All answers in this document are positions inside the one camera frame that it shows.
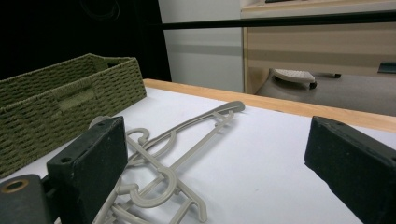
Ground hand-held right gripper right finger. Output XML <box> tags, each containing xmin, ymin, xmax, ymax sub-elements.
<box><xmin>304</xmin><ymin>115</ymin><xmax>396</xmax><ymax>224</ymax></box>

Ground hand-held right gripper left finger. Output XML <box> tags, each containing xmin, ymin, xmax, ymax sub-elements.
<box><xmin>46</xmin><ymin>115</ymin><xmax>129</xmax><ymax>224</ymax></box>

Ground grey plastic clothes hanger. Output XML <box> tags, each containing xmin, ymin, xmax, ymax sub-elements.
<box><xmin>92</xmin><ymin>133</ymin><xmax>209</xmax><ymax>224</ymax></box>
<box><xmin>125</xmin><ymin>100</ymin><xmax>247</xmax><ymax>175</ymax></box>

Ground green woven basket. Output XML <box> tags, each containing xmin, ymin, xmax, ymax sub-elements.
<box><xmin>0</xmin><ymin>53</ymin><xmax>148</xmax><ymax>179</ymax></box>

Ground white table sheet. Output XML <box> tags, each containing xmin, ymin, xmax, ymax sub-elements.
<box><xmin>0</xmin><ymin>87</ymin><xmax>396</xmax><ymax>224</ymax></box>

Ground wooden table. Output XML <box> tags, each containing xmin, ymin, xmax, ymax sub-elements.
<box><xmin>143</xmin><ymin>77</ymin><xmax>396</xmax><ymax>134</ymax></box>

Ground light wooden desk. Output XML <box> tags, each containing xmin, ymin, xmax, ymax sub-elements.
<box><xmin>240</xmin><ymin>0</ymin><xmax>396</xmax><ymax>94</ymax></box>

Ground black curtain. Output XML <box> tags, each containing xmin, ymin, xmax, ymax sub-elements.
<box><xmin>0</xmin><ymin>0</ymin><xmax>172</xmax><ymax>82</ymax></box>

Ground white cabinet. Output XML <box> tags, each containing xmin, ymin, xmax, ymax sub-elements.
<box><xmin>158</xmin><ymin>0</ymin><xmax>245</xmax><ymax>93</ymax></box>

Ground grey drawer handle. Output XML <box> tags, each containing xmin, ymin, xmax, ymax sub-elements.
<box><xmin>377</xmin><ymin>61</ymin><xmax>396</xmax><ymax>75</ymax></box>

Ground black horizontal frame bar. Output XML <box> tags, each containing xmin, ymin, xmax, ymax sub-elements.
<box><xmin>162</xmin><ymin>9</ymin><xmax>396</xmax><ymax>31</ymax></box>

